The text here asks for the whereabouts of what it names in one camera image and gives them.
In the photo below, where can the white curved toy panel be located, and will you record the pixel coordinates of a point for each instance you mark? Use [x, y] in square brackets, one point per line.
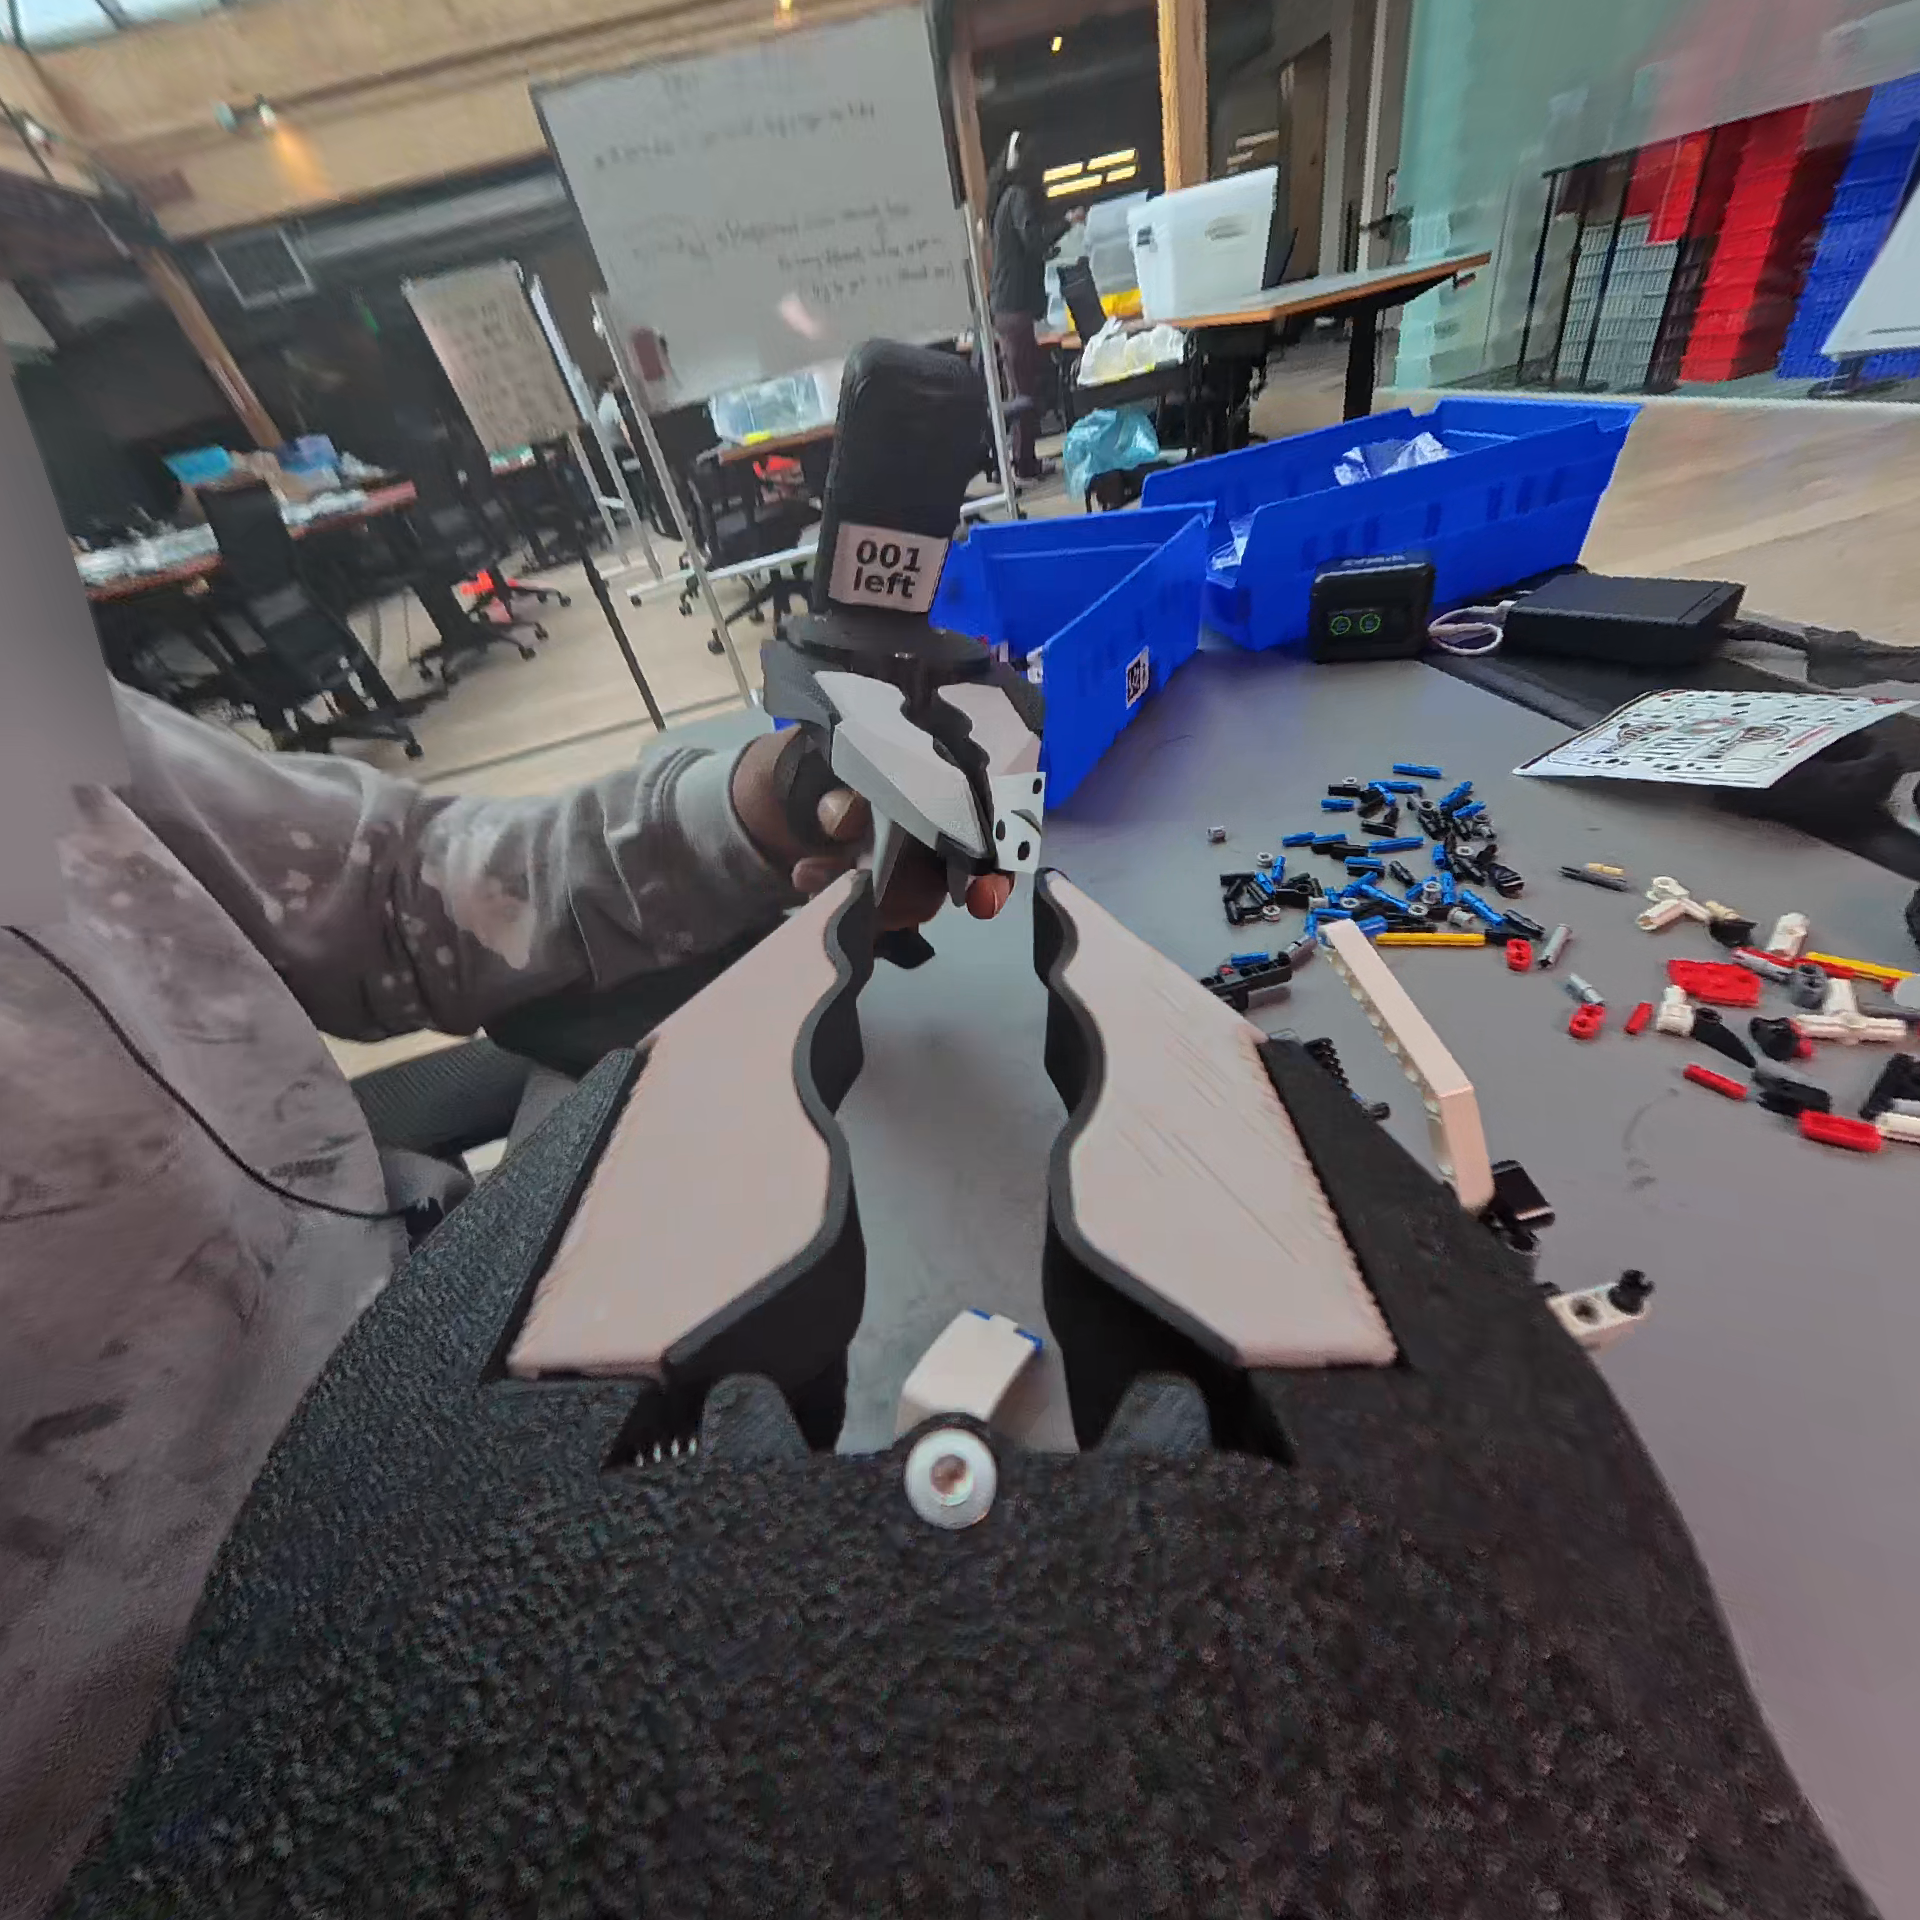
[961, 1373]

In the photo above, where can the stack of red blue bins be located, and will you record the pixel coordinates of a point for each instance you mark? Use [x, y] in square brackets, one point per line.
[1724, 241]

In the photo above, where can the person's left hand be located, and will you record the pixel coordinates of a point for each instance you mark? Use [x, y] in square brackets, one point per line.
[772, 810]

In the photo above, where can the black power adapter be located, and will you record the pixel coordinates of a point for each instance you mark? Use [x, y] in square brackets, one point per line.
[1620, 623]

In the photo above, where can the grey black toy chassis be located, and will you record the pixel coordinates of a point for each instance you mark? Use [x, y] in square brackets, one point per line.
[1597, 1314]

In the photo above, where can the clear plastic bag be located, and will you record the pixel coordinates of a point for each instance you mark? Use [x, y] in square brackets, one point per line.
[1389, 459]

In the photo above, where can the grey desk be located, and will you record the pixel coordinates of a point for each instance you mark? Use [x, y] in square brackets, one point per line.
[1724, 1274]

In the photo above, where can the teal plastic bag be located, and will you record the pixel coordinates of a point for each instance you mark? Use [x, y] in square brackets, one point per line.
[1112, 451]

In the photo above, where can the person's left forearm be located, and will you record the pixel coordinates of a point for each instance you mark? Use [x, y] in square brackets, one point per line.
[495, 887]

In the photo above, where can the pile of blue black pins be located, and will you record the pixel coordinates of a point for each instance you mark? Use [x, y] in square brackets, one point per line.
[1396, 887]

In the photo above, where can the white bent toy beam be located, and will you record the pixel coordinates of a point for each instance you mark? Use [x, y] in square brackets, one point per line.
[1413, 1051]

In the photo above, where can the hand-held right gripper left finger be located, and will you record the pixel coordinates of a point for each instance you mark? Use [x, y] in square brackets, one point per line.
[690, 1187]

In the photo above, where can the white cooler box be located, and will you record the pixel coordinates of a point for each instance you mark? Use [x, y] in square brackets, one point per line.
[1201, 251]

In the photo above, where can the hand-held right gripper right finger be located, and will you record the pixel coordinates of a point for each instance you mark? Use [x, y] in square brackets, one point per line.
[1215, 1187]

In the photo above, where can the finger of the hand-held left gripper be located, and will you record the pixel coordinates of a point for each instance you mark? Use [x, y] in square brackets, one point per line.
[1005, 744]
[898, 767]

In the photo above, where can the black toy tyre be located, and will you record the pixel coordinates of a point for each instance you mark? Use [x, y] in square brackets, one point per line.
[1859, 805]

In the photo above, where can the blue labelled storage bin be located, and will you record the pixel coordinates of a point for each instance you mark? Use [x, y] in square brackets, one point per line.
[1112, 662]

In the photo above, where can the black office chair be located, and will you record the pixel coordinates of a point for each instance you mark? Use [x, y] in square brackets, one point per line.
[302, 633]
[483, 633]

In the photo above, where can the black sensor box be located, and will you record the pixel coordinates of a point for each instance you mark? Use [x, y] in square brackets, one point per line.
[1371, 608]

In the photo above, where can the person's grey printed sweatshirt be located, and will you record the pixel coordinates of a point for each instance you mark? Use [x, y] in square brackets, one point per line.
[152, 1349]

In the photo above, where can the black desk mat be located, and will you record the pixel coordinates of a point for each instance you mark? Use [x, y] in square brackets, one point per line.
[1501, 708]

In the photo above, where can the pile of red white pieces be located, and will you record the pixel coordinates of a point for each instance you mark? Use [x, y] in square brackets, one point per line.
[1710, 984]

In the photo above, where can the cluttered wooden work table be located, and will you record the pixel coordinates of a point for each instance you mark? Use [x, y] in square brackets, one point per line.
[227, 525]

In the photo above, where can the small schedule whiteboard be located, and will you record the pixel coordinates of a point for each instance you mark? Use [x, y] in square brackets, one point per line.
[487, 361]

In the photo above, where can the toy sticker sheet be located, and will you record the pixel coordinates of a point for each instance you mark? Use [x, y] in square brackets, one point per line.
[1710, 744]

